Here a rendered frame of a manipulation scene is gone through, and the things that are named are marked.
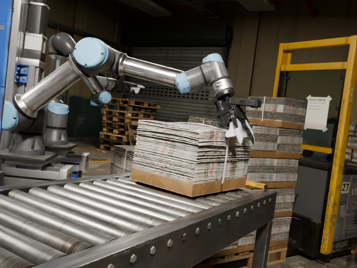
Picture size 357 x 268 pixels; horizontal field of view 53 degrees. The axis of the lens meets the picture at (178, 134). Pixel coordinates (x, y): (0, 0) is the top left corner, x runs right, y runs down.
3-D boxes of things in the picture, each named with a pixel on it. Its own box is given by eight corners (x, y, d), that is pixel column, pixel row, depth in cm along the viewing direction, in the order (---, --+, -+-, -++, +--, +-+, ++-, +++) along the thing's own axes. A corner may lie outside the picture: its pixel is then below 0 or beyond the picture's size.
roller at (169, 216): (70, 195, 123) (71, 181, 122) (187, 234, 98) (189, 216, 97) (58, 197, 118) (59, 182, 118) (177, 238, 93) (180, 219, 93)
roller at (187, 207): (98, 191, 134) (99, 178, 133) (210, 224, 109) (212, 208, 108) (87, 193, 129) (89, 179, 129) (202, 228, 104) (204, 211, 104)
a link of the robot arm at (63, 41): (69, 26, 203) (117, 97, 222) (64, 28, 212) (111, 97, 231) (52, 36, 198) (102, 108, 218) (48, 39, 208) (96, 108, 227)
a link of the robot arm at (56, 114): (48, 126, 201) (50, 101, 201) (43, 124, 213) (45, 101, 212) (69, 127, 208) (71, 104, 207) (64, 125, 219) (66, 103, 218)
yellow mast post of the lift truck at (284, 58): (254, 225, 349) (279, 43, 340) (261, 224, 355) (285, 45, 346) (262, 228, 342) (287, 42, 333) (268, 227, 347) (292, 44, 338)
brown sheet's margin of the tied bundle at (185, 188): (157, 176, 147) (159, 166, 147) (217, 192, 130) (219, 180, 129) (129, 178, 135) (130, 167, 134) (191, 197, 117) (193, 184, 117)
